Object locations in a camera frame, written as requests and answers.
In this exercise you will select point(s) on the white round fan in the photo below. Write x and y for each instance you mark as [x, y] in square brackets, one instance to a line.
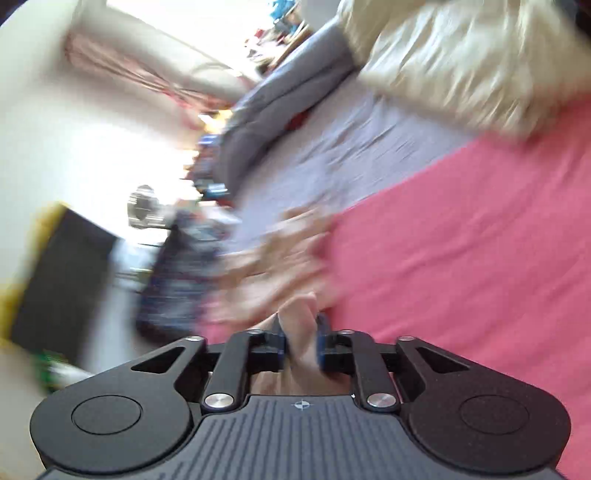
[143, 205]

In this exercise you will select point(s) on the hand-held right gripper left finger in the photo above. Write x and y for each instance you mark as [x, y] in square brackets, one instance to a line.
[280, 353]

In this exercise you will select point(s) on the green item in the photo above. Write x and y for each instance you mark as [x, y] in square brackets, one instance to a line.
[48, 369]

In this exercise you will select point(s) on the blue plastic item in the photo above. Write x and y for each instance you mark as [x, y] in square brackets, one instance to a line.
[282, 9]

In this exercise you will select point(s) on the peach pink garment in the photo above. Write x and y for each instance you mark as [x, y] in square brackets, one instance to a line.
[300, 318]

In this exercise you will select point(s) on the cream duvet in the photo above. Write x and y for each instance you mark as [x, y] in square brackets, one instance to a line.
[461, 60]

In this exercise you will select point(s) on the dark panel with yellow edge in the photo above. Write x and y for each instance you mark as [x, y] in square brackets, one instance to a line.
[69, 277]

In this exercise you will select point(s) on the pink blanket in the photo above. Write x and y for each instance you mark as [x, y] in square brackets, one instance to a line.
[461, 254]

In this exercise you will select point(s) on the pink patterned curtain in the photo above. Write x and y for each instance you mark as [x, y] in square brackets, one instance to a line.
[138, 74]

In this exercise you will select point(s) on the lavender grey quilt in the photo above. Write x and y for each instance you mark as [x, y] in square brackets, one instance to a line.
[346, 152]

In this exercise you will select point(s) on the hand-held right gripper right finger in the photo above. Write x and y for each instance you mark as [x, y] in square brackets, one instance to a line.
[320, 350]

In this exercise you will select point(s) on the dark colourful printed box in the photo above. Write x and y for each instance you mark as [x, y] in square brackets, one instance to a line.
[180, 277]

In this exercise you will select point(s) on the bright window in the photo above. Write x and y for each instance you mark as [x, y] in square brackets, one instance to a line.
[207, 23]

